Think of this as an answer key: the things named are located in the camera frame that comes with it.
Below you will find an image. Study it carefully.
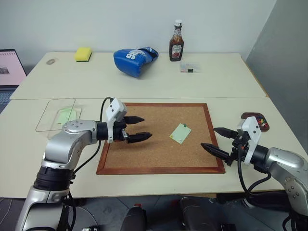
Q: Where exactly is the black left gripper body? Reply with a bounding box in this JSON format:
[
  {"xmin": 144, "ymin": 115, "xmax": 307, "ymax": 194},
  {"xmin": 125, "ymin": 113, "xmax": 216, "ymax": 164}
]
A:
[{"xmin": 112, "ymin": 116, "xmax": 131, "ymax": 144}]

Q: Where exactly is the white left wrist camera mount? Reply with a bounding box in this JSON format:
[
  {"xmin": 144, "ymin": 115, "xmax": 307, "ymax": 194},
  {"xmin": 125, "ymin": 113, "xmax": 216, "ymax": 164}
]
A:
[{"xmin": 105, "ymin": 97, "xmax": 128, "ymax": 144}]

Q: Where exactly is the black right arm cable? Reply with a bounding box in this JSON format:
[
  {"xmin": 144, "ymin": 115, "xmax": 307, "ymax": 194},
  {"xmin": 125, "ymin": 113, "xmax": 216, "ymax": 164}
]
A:
[{"xmin": 236, "ymin": 157, "xmax": 273, "ymax": 197}]

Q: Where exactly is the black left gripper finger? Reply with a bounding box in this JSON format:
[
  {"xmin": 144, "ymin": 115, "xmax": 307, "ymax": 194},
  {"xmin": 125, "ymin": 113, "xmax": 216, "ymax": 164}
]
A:
[
  {"xmin": 127, "ymin": 132, "xmax": 153, "ymax": 144},
  {"xmin": 124, "ymin": 115, "xmax": 145, "ymax": 125}
]

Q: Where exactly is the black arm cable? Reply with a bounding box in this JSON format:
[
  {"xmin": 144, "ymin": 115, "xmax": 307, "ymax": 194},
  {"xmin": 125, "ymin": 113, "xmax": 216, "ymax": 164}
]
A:
[
  {"xmin": 236, "ymin": 157, "xmax": 273, "ymax": 197},
  {"xmin": 72, "ymin": 96, "xmax": 116, "ymax": 179}
]

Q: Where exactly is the dark rounded shape red button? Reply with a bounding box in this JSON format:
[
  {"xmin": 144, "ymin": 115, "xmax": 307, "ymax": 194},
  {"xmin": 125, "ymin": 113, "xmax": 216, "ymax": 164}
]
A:
[{"xmin": 124, "ymin": 203, "xmax": 148, "ymax": 231}]

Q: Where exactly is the ketchup bottle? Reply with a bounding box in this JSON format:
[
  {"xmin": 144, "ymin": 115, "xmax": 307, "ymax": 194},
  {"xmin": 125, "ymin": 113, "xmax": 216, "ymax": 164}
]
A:
[{"xmin": 169, "ymin": 19, "xmax": 186, "ymax": 62}]

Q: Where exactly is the wood-framed cork board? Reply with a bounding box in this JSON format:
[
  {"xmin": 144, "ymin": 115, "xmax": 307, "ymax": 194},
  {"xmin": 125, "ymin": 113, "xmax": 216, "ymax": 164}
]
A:
[{"xmin": 96, "ymin": 103, "xmax": 226, "ymax": 176}]

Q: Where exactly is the clear plastic tray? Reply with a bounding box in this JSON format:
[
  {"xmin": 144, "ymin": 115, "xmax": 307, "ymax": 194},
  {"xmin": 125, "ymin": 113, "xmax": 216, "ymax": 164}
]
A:
[{"xmin": 35, "ymin": 98, "xmax": 83, "ymax": 133}]

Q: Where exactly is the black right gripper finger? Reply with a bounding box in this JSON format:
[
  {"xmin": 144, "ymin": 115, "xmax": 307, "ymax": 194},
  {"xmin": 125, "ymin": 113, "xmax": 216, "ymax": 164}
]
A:
[
  {"xmin": 213, "ymin": 127, "xmax": 238, "ymax": 140},
  {"xmin": 200, "ymin": 142, "xmax": 231, "ymax": 161}
]

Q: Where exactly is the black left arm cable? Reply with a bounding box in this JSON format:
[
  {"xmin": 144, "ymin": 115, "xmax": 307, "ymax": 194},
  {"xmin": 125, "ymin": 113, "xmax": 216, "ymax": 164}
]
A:
[{"xmin": 72, "ymin": 96, "xmax": 116, "ymax": 179}]

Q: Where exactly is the open laptop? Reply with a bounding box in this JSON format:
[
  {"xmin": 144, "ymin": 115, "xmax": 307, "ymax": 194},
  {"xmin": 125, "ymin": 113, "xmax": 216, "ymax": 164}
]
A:
[{"xmin": 0, "ymin": 49, "xmax": 28, "ymax": 114}]

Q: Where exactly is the yellow green sponge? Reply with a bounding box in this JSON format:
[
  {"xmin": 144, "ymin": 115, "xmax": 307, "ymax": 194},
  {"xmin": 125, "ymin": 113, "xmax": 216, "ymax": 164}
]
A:
[{"xmin": 74, "ymin": 47, "xmax": 93, "ymax": 63}]

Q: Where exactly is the blue boxing glove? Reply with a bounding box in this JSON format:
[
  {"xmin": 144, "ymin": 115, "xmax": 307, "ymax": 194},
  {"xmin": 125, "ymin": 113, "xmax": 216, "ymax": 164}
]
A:
[{"xmin": 113, "ymin": 46, "xmax": 159, "ymax": 79}]

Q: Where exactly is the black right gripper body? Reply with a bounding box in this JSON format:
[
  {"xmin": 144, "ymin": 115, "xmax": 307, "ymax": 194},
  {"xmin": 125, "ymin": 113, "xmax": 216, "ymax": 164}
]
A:
[{"xmin": 224, "ymin": 131, "xmax": 251, "ymax": 167}]

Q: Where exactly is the brown wooden dish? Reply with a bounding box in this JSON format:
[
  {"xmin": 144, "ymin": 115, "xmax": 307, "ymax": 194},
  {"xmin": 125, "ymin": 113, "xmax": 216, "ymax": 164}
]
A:
[{"xmin": 241, "ymin": 112, "xmax": 270, "ymax": 133}]

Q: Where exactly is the grey round disc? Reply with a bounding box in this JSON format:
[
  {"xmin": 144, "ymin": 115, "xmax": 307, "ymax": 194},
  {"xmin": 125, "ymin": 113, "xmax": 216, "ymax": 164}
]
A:
[{"xmin": 71, "ymin": 205, "xmax": 100, "ymax": 231}]

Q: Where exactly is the small clear plastic box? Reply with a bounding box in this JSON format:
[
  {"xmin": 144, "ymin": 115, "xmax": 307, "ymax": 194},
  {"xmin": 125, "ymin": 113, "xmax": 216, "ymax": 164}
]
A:
[{"xmin": 179, "ymin": 62, "xmax": 202, "ymax": 74}]

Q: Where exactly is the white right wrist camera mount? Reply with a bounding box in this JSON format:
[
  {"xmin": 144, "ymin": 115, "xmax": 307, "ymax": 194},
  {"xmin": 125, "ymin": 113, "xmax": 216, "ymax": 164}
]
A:
[{"xmin": 236, "ymin": 116, "xmax": 262, "ymax": 167}]

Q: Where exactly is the green paper note stack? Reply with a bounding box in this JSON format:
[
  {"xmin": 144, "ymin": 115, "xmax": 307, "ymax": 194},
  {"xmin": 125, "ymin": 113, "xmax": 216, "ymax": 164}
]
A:
[{"xmin": 55, "ymin": 106, "xmax": 81, "ymax": 126}]

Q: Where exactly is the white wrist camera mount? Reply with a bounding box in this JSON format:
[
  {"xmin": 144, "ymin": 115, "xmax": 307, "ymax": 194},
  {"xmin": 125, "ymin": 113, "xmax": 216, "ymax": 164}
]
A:
[
  {"xmin": 105, "ymin": 97, "xmax": 128, "ymax": 144},
  {"xmin": 236, "ymin": 116, "xmax": 262, "ymax": 167}
]

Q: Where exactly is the pale green paper note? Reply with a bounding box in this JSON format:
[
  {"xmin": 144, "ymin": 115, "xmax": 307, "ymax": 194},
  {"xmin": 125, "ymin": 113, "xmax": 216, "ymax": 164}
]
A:
[{"xmin": 169, "ymin": 123, "xmax": 193, "ymax": 144}]

